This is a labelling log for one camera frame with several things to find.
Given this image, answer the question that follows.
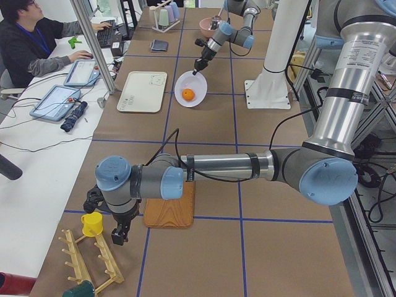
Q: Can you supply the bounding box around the small metal cup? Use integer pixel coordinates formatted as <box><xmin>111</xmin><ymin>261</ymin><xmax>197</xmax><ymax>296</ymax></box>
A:
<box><xmin>97</xmin><ymin>97</ymin><xmax>106</xmax><ymax>108</ymax></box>

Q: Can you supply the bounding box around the yellow mug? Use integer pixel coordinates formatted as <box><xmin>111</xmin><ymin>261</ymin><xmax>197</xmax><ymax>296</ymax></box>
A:
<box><xmin>81</xmin><ymin>212</ymin><xmax>103</xmax><ymax>237</ymax></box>

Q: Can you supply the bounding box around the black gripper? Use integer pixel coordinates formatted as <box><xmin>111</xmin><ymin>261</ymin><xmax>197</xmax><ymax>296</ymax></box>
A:
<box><xmin>111</xmin><ymin>207</ymin><xmax>139</xmax><ymax>245</ymax></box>
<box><xmin>192</xmin><ymin>46</ymin><xmax>217</xmax><ymax>75</ymax></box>

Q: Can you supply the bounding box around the aluminium frame post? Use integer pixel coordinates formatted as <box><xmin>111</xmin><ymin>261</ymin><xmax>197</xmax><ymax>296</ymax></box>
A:
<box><xmin>70</xmin><ymin>0</ymin><xmax>116</xmax><ymax>95</ymax></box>

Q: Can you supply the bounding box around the cream bear tray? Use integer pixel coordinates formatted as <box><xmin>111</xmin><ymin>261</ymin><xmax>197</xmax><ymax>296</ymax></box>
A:
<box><xmin>117</xmin><ymin>71</ymin><xmax>167</xmax><ymax>113</ymax></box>

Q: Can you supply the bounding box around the green cup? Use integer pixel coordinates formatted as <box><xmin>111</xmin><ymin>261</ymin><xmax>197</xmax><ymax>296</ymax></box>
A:
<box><xmin>158</xmin><ymin>9</ymin><xmax>169</xmax><ymax>27</ymax></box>

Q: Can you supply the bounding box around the seated person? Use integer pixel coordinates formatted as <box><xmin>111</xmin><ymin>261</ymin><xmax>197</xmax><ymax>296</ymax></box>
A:
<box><xmin>1</xmin><ymin>1</ymin><xmax>93</xmax><ymax>88</ymax></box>

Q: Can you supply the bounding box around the wooden mug rack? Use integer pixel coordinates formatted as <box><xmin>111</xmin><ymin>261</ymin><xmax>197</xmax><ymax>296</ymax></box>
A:
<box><xmin>58</xmin><ymin>229</ymin><xmax>125</xmax><ymax>296</ymax></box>

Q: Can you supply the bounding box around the folded grey cloth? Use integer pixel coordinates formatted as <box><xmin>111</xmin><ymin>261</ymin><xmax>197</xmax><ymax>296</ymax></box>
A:
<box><xmin>150</xmin><ymin>39</ymin><xmax>169</xmax><ymax>53</ymax></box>

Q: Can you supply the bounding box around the red cylinder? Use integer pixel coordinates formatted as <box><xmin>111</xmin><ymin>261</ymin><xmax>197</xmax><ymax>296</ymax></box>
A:
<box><xmin>1</xmin><ymin>272</ymin><xmax>37</xmax><ymax>296</ymax></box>

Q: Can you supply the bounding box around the teach pendant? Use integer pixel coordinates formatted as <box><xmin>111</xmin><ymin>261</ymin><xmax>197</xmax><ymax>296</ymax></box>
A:
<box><xmin>64</xmin><ymin>59</ymin><xmax>100</xmax><ymax>87</ymax></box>
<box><xmin>29</xmin><ymin>85</ymin><xmax>81</xmax><ymax>122</ymax></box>

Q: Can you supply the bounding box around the orange fruit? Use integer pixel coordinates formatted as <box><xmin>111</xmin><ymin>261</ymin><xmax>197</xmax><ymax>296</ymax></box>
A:
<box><xmin>181</xmin><ymin>88</ymin><xmax>196</xmax><ymax>101</ymax></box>

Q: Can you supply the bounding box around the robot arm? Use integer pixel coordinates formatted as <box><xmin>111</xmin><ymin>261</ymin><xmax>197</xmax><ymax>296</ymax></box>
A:
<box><xmin>84</xmin><ymin>1</ymin><xmax>395</xmax><ymax>245</ymax></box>
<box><xmin>192</xmin><ymin>0</ymin><xmax>260</xmax><ymax>75</ymax></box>

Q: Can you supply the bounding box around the far teach pendant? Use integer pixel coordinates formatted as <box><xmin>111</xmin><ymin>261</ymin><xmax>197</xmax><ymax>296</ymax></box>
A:
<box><xmin>64</xmin><ymin>59</ymin><xmax>100</xmax><ymax>87</ymax></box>

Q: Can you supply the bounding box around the dark green mug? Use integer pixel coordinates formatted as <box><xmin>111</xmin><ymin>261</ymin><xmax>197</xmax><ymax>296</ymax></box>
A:
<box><xmin>62</xmin><ymin>280</ymin><xmax>95</xmax><ymax>297</ymax></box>

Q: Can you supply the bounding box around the white cup rack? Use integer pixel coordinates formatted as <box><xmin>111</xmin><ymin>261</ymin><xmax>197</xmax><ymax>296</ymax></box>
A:
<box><xmin>149</xmin><ymin>0</ymin><xmax>181</xmax><ymax>33</ymax></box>

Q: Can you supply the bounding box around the metal scoop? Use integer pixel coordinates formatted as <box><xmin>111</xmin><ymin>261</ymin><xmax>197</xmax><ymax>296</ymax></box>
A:
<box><xmin>209</xmin><ymin>8</ymin><xmax>223</xmax><ymax>30</ymax></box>

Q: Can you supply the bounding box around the black keyboard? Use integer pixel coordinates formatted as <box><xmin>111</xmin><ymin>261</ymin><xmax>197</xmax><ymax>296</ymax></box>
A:
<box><xmin>97</xmin><ymin>20</ymin><xmax>116</xmax><ymax>48</ymax></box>

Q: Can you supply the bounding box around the white plate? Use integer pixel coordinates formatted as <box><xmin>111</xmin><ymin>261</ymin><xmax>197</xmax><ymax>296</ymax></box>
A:
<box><xmin>174</xmin><ymin>71</ymin><xmax>207</xmax><ymax>108</ymax></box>

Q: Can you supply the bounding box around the wooden tray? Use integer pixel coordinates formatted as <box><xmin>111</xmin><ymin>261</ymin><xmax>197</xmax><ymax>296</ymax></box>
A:
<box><xmin>144</xmin><ymin>182</ymin><xmax>196</xmax><ymax>229</ymax></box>

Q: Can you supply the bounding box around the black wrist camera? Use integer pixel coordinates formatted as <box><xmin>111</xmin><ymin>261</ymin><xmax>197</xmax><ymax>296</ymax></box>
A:
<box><xmin>83</xmin><ymin>185</ymin><xmax>108</xmax><ymax>213</ymax></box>

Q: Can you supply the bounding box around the near teach pendant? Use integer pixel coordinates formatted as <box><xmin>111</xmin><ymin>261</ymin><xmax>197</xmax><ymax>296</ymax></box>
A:
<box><xmin>29</xmin><ymin>85</ymin><xmax>81</xmax><ymax>122</ymax></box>

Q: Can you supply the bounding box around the folded dark umbrella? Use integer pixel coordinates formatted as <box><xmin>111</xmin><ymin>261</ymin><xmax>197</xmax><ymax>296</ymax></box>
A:
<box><xmin>61</xmin><ymin>101</ymin><xmax>88</xmax><ymax>132</ymax></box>

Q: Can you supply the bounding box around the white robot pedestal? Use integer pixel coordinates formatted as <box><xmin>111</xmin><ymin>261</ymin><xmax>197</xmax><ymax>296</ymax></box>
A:
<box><xmin>245</xmin><ymin>0</ymin><xmax>309</xmax><ymax>110</ymax></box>

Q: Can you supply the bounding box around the pink bowl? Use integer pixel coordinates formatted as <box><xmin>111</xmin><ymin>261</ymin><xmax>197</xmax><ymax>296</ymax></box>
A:
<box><xmin>199</xmin><ymin>17</ymin><xmax>217</xmax><ymax>38</ymax></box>

